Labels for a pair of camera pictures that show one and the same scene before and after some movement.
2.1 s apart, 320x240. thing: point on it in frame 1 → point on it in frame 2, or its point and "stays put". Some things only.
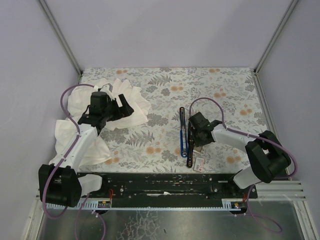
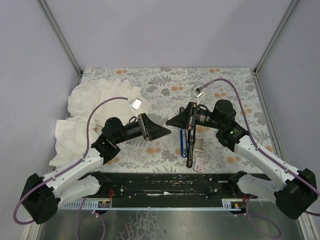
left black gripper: x=117 y=109 → x=145 y=127
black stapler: x=190 y=144 stays put
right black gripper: x=196 y=139 → x=193 y=117
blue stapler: x=183 y=134 stays put
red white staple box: x=199 y=164 stays put
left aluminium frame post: x=61 y=38 stays put
